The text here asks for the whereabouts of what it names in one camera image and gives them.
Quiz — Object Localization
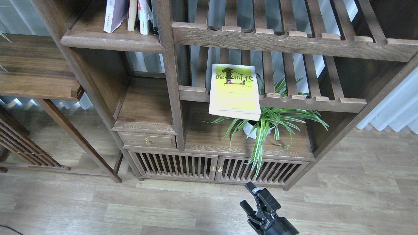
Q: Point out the dark wooden bookshelf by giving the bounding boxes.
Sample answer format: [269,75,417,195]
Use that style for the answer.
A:
[32,0,417,190]

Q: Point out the spider plant in white pot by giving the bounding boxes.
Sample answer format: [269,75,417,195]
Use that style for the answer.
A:
[205,70,330,178]

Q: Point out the brass cabinet door knobs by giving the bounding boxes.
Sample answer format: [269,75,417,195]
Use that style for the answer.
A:
[210,166,223,172]

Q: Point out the dark upright book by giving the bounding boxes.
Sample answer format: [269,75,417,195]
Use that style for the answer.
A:
[151,0,159,35]

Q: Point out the white curtain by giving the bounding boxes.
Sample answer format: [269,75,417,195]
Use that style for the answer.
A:
[356,68,418,134]

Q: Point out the yellow-green paperback book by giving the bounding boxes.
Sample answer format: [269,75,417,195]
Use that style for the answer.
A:
[209,63,261,121]

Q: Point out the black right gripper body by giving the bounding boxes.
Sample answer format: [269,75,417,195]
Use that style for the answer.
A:
[252,211,299,235]

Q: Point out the white lilac paperback book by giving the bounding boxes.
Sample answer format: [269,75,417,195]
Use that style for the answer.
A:
[103,0,129,33]

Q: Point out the wooden side table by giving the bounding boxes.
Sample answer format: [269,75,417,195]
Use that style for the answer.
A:
[0,34,123,183]

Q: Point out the white plastic-wrapped upright book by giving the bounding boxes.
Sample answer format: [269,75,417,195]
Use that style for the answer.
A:
[137,0,153,35]

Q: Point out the tan upright book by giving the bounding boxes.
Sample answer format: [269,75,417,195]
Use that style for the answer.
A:
[127,0,138,32]

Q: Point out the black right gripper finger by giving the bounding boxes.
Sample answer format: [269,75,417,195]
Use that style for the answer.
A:
[239,200,267,233]
[245,182,281,220]

